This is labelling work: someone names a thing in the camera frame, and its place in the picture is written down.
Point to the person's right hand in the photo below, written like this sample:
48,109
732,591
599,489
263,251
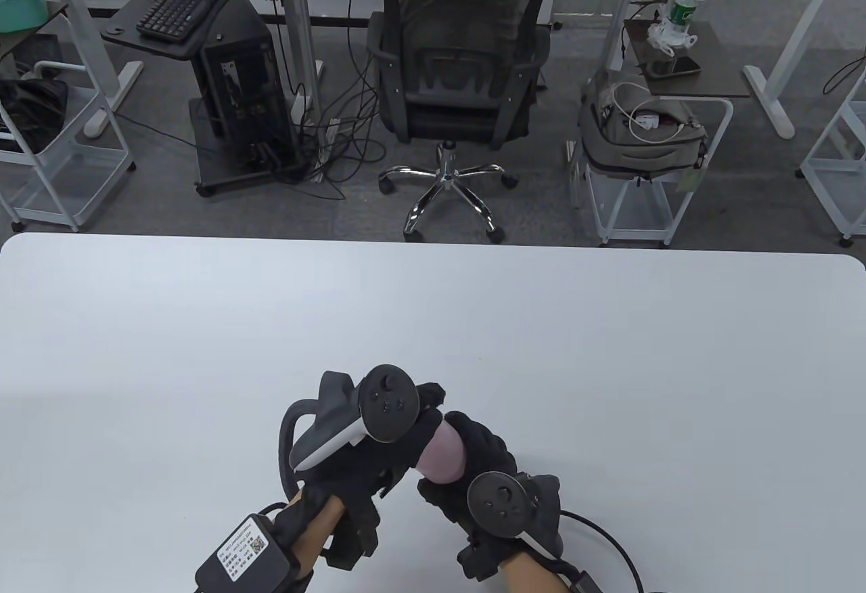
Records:
484,444

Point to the person's left hand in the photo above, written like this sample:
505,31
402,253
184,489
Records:
379,464

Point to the pink thermos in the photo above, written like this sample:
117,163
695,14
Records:
443,466

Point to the person's left forearm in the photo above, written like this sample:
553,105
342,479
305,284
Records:
318,532

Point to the person's right forearm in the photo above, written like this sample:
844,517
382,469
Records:
528,579

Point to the grey right hand controller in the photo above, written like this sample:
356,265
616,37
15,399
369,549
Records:
497,498

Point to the grey hand controller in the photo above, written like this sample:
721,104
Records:
497,498
389,403

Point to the grey left hand controller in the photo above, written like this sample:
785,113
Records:
389,403

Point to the black labelled wrist box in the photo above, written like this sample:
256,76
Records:
247,549

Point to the white cart under backpack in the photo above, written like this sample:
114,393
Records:
636,214

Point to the grey backpack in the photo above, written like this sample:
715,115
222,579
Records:
622,146

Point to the white power strip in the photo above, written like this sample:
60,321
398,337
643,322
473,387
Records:
329,139

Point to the black mesh office chair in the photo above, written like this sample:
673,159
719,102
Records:
460,99

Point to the black computer tower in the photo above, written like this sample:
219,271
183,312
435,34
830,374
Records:
243,92

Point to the black smartphone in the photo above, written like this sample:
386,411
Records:
676,67

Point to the crumpled white plastic bag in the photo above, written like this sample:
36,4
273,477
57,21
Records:
666,38

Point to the white desk with angled leg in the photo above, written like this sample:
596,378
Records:
771,102

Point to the black rolling computer desk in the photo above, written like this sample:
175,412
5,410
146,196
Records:
226,11

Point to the black bag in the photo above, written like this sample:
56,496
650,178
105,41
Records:
34,105

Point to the black keyboard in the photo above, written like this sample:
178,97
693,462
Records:
183,4

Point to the black wrist clamp mount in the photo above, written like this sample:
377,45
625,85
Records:
480,559

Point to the white desk leg frame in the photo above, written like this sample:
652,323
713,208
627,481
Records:
95,45

